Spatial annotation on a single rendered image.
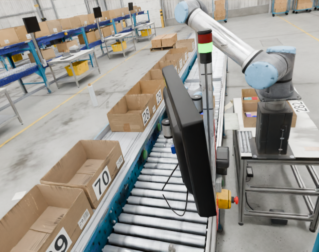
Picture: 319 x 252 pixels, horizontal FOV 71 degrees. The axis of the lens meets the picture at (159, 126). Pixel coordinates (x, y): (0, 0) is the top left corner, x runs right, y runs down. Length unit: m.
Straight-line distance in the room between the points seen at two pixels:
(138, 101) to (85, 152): 0.77
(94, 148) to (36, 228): 0.56
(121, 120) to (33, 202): 0.85
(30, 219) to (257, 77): 1.36
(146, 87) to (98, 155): 1.15
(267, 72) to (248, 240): 1.38
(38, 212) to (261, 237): 1.65
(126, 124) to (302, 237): 1.65
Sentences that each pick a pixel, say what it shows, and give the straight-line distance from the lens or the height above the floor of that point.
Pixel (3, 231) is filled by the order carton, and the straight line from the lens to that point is 1.29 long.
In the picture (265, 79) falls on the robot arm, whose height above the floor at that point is 1.35.
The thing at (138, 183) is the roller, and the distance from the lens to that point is 1.53.
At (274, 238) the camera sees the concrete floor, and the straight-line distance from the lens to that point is 2.19.
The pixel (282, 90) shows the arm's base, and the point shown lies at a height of 1.22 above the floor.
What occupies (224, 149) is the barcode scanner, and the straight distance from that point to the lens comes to 1.15.
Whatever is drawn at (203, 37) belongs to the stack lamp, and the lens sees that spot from 0.83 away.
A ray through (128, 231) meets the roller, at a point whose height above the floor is 0.74.
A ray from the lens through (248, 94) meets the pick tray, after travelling 2.52.
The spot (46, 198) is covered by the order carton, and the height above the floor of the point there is 0.95.
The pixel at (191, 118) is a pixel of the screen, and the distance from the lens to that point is 0.47.
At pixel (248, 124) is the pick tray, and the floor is 0.78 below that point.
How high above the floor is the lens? 1.77
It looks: 29 degrees down
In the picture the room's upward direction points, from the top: 10 degrees counter-clockwise
